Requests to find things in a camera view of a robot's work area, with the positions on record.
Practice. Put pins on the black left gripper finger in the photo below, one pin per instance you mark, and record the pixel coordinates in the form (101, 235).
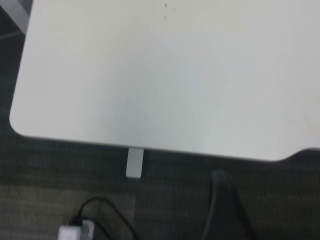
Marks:
(225, 212)

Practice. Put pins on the white power adapter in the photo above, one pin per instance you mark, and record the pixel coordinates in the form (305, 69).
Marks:
(70, 232)

